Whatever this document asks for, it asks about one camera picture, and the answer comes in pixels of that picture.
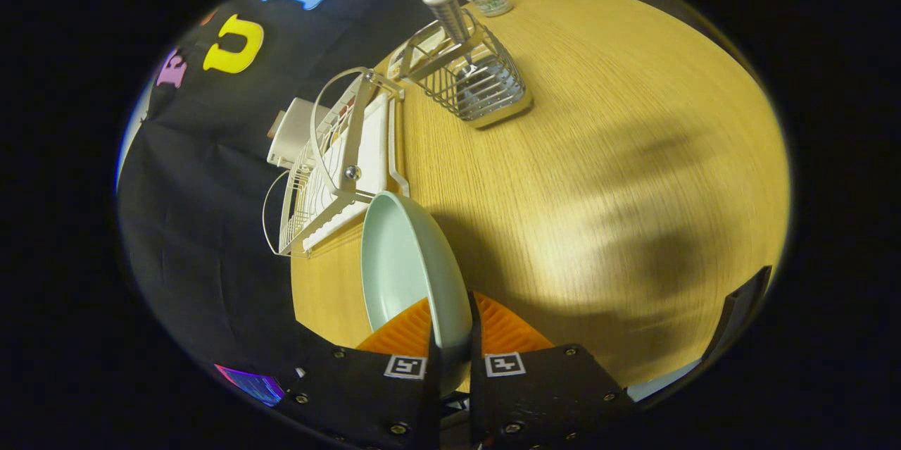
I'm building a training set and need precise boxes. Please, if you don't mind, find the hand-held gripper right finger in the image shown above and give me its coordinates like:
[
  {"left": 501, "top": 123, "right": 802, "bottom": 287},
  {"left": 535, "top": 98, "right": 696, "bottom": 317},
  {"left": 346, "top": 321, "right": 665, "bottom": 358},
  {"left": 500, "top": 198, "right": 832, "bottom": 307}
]
[{"left": 468, "top": 292, "right": 634, "bottom": 450}]

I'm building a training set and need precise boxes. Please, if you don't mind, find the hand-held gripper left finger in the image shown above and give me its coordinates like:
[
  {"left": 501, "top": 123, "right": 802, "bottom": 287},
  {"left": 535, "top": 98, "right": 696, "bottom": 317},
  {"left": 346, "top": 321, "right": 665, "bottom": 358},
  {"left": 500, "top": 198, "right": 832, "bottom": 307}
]
[{"left": 278, "top": 297, "right": 443, "bottom": 450}]

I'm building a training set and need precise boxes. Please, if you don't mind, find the pale green plate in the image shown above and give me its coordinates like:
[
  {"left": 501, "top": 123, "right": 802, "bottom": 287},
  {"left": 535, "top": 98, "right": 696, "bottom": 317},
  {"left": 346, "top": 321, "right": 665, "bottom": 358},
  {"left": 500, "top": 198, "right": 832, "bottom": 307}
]
[{"left": 360, "top": 191, "right": 474, "bottom": 394}]

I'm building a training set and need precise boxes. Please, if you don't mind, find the white wire dish rack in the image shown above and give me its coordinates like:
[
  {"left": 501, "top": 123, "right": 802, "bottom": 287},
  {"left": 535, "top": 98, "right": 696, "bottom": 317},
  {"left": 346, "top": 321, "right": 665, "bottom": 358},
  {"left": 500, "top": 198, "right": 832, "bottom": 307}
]
[{"left": 262, "top": 67, "right": 410, "bottom": 258}]

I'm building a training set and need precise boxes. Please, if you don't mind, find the metal wire basket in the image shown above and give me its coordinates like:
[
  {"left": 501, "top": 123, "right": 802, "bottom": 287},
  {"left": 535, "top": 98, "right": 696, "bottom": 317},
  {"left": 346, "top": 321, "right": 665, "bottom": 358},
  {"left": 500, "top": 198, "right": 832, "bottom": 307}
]
[{"left": 398, "top": 8, "right": 534, "bottom": 130}]

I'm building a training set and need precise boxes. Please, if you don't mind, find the white-handled metal spoon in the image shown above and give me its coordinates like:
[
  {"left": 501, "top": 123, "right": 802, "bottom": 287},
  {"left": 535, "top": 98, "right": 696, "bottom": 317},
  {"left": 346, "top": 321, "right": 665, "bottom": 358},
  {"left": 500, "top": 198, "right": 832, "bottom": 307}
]
[{"left": 422, "top": 0, "right": 497, "bottom": 95}]

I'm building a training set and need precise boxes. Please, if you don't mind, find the lit monitor screen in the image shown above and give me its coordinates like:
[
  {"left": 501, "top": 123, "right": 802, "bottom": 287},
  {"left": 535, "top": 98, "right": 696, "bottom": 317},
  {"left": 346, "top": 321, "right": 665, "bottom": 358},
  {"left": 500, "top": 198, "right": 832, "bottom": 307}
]
[{"left": 215, "top": 364, "right": 286, "bottom": 407}]

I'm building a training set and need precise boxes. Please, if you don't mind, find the dark flat panel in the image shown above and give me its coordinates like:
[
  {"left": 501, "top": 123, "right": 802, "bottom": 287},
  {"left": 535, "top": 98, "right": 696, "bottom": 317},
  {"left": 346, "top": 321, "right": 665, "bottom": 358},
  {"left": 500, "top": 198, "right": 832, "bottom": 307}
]
[{"left": 704, "top": 265, "right": 773, "bottom": 365}]

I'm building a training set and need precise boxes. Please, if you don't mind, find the black backdrop cloth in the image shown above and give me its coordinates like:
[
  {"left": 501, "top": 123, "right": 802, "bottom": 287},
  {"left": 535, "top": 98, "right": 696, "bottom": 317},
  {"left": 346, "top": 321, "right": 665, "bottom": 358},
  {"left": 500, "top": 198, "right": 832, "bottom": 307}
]
[{"left": 116, "top": 0, "right": 437, "bottom": 394}]

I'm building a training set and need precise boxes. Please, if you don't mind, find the white plastic drip tray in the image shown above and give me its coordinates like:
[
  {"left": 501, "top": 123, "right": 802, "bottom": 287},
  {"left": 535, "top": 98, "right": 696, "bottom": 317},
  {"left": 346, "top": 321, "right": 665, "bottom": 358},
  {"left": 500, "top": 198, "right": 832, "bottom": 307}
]
[{"left": 303, "top": 91, "right": 410, "bottom": 257}]

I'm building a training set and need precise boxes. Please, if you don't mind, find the white toaster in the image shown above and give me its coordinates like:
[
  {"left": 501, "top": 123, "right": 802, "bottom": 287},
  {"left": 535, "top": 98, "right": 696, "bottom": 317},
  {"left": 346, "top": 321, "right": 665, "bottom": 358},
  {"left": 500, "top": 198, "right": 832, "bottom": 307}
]
[{"left": 267, "top": 98, "right": 332, "bottom": 169}]

